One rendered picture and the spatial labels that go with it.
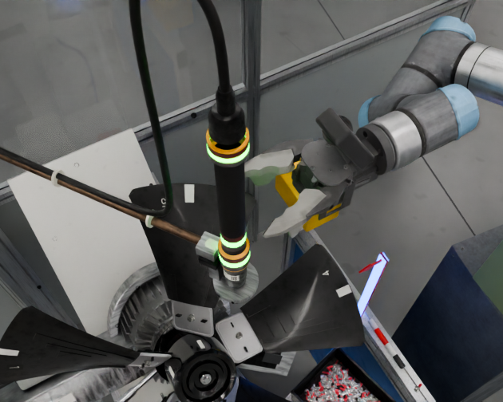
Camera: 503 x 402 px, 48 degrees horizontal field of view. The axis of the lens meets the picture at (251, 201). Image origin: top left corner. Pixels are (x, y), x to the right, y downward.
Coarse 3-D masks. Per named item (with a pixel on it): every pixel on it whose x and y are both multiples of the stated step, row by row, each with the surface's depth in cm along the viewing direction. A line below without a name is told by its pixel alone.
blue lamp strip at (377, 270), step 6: (378, 258) 121; (378, 264) 122; (384, 264) 120; (372, 270) 127; (378, 270) 124; (372, 276) 128; (378, 276) 125; (372, 282) 130; (366, 288) 134; (372, 288) 131; (366, 294) 136; (360, 300) 141; (366, 300) 138; (360, 306) 143; (360, 312) 145
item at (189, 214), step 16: (144, 192) 101; (160, 192) 100; (176, 192) 99; (208, 192) 98; (176, 208) 100; (192, 208) 100; (208, 208) 99; (144, 224) 103; (176, 224) 101; (192, 224) 100; (208, 224) 99; (160, 240) 103; (176, 240) 102; (160, 256) 105; (176, 256) 103; (192, 256) 102; (160, 272) 106; (176, 272) 104; (192, 272) 102; (208, 272) 102; (176, 288) 105; (192, 288) 103; (208, 288) 102; (192, 304) 105; (208, 304) 103
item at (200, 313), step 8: (176, 304) 107; (184, 304) 106; (176, 312) 108; (184, 312) 107; (192, 312) 106; (200, 312) 105; (208, 312) 104; (176, 320) 108; (184, 320) 107; (200, 320) 105; (208, 320) 105; (176, 328) 108; (184, 328) 108; (192, 328) 107; (200, 328) 106; (208, 328) 105; (208, 336) 105
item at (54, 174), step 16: (208, 0) 43; (208, 16) 44; (144, 48) 52; (224, 48) 47; (144, 64) 53; (224, 64) 48; (144, 80) 55; (224, 80) 50; (160, 144) 64; (16, 160) 87; (160, 160) 67; (64, 176) 85; (96, 192) 84; (128, 208) 83; (144, 208) 82
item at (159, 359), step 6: (144, 354) 101; (150, 354) 101; (156, 354) 102; (162, 354) 102; (168, 354) 103; (138, 360) 104; (144, 360) 104; (156, 360) 105; (162, 360) 105; (150, 366) 109
